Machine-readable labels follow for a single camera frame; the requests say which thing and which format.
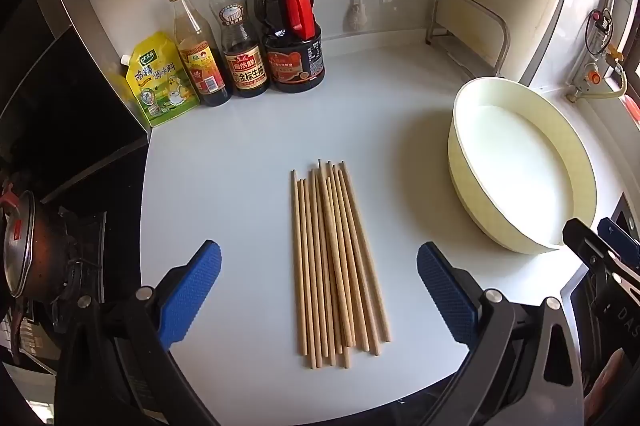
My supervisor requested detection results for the pile of wooden chopsticks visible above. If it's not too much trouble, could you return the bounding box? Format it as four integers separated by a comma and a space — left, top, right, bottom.
291, 158, 392, 369

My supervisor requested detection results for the black gas stove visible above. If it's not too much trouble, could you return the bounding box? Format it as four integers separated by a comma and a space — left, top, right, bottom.
0, 206, 108, 359

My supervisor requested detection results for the large red-capped soy sauce bottle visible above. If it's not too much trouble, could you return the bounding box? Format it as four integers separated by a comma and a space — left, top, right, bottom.
253, 0, 326, 94

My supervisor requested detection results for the gas valve with pipe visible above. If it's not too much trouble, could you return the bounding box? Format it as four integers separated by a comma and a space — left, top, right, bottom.
567, 8, 628, 102

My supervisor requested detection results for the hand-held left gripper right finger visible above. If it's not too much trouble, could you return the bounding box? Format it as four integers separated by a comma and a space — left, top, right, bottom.
416, 241, 586, 426

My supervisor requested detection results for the pot with glass lid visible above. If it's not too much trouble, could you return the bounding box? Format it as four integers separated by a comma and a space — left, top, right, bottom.
0, 186, 66, 302

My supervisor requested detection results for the person's right hand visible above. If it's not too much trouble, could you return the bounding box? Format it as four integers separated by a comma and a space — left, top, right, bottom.
585, 350, 633, 426

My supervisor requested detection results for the yellow-capped soy sauce bottle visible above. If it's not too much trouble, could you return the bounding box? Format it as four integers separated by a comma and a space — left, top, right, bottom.
208, 0, 271, 98

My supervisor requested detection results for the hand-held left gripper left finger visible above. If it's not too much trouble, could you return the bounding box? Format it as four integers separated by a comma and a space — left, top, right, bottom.
52, 240, 223, 426

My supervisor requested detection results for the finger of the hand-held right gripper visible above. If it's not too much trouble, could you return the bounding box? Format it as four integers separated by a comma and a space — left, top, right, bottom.
597, 217, 640, 268
562, 218, 622, 268

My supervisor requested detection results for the yellow seasoning pouch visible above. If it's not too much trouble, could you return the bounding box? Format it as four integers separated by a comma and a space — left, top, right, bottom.
120, 32, 201, 128

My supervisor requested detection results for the cream round plastic basin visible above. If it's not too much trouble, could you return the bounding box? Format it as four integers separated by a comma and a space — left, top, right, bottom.
447, 77, 598, 255

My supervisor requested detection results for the yellow-capped vinegar bottle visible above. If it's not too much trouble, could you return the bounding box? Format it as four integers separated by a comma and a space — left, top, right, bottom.
166, 0, 232, 108

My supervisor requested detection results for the black range hood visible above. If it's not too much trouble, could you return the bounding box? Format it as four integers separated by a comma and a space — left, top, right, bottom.
0, 0, 151, 202

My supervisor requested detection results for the metal tube rack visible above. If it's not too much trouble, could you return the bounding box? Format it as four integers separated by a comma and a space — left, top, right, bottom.
425, 0, 511, 74

